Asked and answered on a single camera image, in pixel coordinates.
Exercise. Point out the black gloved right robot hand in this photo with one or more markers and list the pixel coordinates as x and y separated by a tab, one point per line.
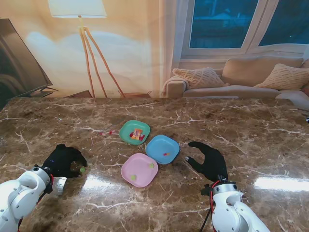
213	162

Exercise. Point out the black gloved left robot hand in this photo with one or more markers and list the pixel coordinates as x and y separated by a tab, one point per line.
60	162

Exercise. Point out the round green candy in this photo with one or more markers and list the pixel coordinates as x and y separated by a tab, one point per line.
82	170
133	177
151	165

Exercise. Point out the small red yellow candy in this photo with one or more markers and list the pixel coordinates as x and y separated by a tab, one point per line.
166	154

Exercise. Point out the small pink candy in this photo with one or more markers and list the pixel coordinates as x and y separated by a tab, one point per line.
102	133

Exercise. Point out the pink red candy packet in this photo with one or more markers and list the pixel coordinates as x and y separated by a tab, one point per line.
143	137

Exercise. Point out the orange candy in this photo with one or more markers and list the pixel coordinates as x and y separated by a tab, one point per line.
136	133

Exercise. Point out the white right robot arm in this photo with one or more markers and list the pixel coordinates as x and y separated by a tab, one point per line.
231	207

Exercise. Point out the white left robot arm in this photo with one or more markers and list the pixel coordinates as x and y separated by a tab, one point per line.
19	195

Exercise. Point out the blue square plastic dish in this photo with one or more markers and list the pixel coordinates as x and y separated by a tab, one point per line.
159	145

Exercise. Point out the low wooden tv cabinet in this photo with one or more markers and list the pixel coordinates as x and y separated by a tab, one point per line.
79	94

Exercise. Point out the green square plastic dish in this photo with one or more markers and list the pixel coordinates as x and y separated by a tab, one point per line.
126	129

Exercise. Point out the pink square plastic dish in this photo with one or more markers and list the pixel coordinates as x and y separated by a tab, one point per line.
140	169

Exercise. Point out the cream knitted cushion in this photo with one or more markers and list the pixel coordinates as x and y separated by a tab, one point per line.
200	78
285	77

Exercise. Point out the cream throw blanket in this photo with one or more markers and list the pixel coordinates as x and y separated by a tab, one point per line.
179	81

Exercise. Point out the beige sofa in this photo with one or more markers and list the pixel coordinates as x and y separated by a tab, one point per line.
241	70

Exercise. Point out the flat screen television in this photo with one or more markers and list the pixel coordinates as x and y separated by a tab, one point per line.
14	60

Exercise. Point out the sheer white curtain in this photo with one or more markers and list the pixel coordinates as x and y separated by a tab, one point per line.
173	36

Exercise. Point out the white framed window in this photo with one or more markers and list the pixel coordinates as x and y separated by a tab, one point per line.
217	24

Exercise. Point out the wooden tripod floor lamp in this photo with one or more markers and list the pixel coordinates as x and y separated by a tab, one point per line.
77	8

